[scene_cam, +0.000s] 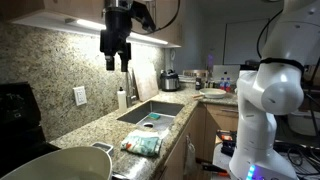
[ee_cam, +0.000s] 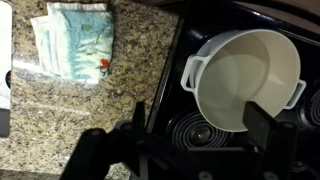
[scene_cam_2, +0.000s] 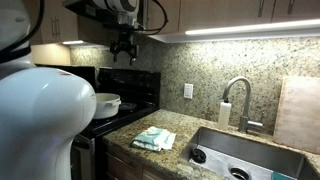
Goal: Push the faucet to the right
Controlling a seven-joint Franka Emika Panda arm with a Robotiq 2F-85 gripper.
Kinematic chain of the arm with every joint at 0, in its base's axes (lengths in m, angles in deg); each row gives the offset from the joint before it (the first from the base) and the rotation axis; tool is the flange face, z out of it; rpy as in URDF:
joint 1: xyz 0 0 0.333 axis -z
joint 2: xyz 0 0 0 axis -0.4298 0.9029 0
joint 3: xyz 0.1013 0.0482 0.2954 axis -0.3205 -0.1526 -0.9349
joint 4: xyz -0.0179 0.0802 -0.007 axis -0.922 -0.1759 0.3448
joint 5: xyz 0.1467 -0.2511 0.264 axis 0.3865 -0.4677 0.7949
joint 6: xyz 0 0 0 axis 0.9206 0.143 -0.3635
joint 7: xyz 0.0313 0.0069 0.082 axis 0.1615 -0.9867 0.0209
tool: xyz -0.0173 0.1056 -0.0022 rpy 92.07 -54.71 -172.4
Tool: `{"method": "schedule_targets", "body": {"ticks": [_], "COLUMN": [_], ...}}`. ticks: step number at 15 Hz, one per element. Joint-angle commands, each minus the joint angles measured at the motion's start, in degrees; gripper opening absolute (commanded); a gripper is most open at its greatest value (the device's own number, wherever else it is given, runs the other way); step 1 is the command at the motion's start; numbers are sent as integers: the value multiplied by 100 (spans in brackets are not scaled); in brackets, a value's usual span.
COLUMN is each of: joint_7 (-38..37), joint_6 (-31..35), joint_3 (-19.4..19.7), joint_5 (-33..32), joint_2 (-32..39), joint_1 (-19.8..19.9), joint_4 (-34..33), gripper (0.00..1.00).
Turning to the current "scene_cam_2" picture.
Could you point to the white cooking pot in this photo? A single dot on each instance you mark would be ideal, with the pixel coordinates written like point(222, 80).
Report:
point(106, 105)

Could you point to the light wood upper cabinets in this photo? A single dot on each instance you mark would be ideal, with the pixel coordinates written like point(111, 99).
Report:
point(216, 13)

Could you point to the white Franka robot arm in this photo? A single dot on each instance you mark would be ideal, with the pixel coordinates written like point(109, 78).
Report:
point(40, 116)

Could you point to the wooden cutting board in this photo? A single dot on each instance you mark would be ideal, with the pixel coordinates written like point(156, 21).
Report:
point(298, 113)

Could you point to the silver gooseneck faucet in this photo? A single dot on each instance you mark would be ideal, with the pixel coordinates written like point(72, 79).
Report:
point(246, 100)

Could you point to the black sink stopper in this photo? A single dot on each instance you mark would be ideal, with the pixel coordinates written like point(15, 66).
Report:
point(199, 155)

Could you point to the stainless steel sink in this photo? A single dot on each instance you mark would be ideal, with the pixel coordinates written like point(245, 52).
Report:
point(246, 150)

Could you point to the white wall outlet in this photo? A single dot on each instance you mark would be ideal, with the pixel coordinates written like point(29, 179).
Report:
point(188, 91)

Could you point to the under-cabinet light strip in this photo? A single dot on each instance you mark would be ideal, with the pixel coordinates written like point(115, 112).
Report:
point(253, 27)

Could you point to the white soap dispenser bottle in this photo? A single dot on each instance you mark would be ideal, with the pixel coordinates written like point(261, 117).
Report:
point(224, 115)

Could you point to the light wood corner cabinet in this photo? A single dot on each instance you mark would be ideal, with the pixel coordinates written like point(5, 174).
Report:
point(63, 23)

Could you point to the teal white dish towel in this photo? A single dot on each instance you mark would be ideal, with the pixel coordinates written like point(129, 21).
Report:
point(151, 138)

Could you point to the dark range hood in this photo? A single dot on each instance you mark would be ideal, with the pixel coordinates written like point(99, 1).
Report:
point(85, 10)

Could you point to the teal sponge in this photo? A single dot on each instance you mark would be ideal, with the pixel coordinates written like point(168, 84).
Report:
point(281, 176)

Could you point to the black stove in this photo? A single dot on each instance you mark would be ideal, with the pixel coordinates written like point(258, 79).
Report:
point(130, 83)

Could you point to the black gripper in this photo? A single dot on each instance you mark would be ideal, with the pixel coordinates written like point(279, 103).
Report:
point(124, 41)

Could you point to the wooden lower cabinets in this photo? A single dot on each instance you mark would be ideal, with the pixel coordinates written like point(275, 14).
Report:
point(123, 166)

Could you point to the range hood light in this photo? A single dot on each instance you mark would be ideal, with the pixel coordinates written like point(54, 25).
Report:
point(72, 42)

